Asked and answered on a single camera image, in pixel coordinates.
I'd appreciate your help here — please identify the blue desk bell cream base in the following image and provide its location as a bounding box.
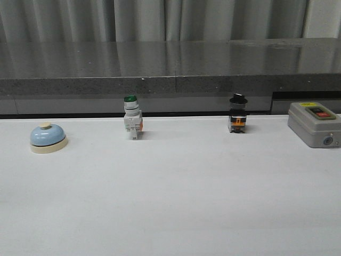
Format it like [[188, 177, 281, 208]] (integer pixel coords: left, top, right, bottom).
[[30, 122, 68, 154]]

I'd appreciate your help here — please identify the grey stone counter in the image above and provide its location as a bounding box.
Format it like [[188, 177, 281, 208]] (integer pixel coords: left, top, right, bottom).
[[1, 38, 340, 118]]

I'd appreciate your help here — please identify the grey push button control box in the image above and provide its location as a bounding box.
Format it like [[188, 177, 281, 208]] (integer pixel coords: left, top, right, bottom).
[[288, 102, 340, 148]]

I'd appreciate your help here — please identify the grey curtain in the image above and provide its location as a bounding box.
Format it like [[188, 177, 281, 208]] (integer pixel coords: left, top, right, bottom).
[[1, 1, 340, 43]]

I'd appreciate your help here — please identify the green pushbutton switch white body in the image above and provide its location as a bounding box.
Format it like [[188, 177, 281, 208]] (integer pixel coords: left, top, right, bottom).
[[124, 95, 143, 140]]

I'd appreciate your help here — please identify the black selector switch orange body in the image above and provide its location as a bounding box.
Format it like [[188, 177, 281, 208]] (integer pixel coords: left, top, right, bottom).
[[228, 93, 248, 133]]

